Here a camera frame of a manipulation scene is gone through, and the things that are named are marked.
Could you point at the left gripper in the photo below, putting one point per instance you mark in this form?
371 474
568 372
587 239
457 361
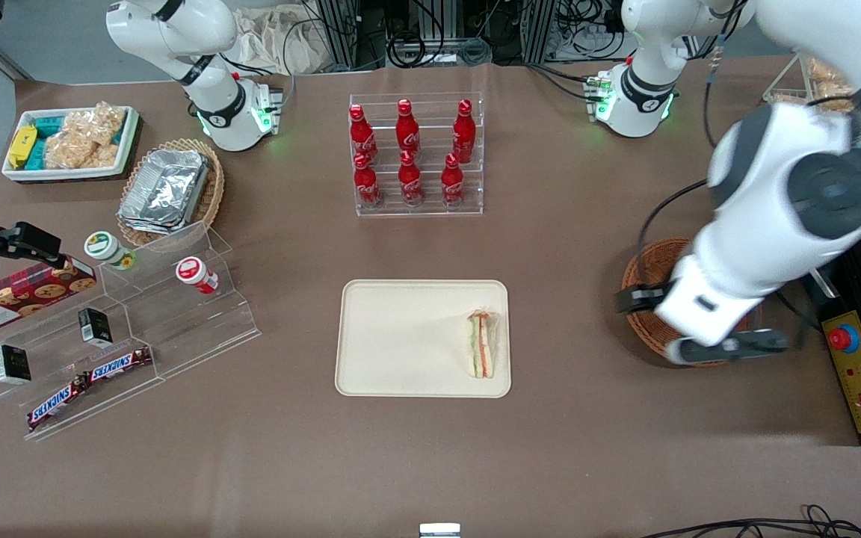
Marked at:
638 297

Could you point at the triangular sandwich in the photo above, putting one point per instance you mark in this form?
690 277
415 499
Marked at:
481 345

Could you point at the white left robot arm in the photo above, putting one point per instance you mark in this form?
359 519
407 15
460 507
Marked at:
782 187

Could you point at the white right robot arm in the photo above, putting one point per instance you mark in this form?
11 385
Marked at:
214 45

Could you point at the round brown wicker basket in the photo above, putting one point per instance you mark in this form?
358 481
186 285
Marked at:
651 261

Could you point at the oval light wicker basket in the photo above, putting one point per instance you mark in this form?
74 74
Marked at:
211 198

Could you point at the cream rectangular tray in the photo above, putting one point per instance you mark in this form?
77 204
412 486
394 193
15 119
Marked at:
400 338

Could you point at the red tartan cookie box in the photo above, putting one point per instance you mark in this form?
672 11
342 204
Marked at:
19 299

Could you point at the green lid white cup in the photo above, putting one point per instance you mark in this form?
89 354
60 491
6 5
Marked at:
105 249

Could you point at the white rectangular snack bin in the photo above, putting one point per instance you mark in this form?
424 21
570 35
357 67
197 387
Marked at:
64 173

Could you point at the yellow snack package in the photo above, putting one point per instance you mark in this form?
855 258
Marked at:
22 146

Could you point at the small black box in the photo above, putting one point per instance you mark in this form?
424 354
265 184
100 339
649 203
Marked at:
94 326
12 364

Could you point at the clear bag of rice crackers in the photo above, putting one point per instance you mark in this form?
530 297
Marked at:
87 138

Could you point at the teal snack package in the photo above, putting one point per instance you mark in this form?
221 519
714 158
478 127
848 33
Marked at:
45 125

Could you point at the stacked aluminium foil containers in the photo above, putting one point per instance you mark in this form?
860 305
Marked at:
165 190

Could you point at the brown Snickers bar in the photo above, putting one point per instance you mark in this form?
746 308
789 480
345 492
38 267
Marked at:
118 365
57 405

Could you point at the red lid white cup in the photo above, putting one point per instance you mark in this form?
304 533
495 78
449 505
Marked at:
195 273

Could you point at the clear acrylic step display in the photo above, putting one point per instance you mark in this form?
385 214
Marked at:
176 329

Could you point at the red emergency stop button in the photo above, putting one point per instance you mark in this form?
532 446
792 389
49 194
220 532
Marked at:
841 340

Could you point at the red cola bottle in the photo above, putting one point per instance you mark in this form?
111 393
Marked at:
406 131
452 183
361 134
463 133
366 183
410 181

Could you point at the clear acrylic bottle rack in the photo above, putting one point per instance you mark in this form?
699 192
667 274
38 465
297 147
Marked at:
415 205

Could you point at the clear bag of puffed snacks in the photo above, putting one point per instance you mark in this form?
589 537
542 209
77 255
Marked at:
826 75

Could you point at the beige cloth bag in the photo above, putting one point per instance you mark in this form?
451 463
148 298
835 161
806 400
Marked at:
273 41

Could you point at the small silver metal bracket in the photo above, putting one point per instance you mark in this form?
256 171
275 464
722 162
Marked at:
439 530

